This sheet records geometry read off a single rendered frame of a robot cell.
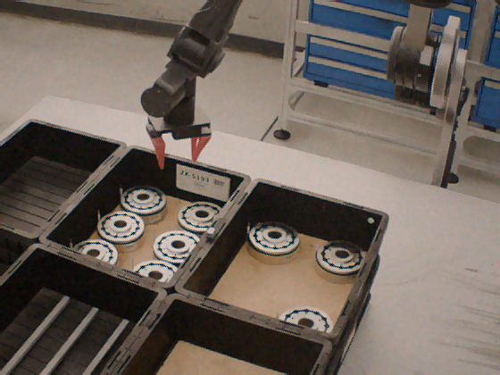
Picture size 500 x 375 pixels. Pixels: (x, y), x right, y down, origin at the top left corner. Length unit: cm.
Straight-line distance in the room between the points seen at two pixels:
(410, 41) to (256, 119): 211
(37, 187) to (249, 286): 58
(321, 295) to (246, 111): 239
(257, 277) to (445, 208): 70
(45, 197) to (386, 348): 83
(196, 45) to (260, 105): 262
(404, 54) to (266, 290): 62
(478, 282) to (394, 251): 23
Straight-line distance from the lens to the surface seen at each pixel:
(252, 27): 444
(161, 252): 154
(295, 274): 156
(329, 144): 363
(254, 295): 150
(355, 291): 139
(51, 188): 180
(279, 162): 213
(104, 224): 162
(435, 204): 207
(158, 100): 126
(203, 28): 126
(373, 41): 328
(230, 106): 386
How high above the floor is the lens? 183
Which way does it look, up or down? 35 degrees down
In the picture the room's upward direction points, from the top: 5 degrees clockwise
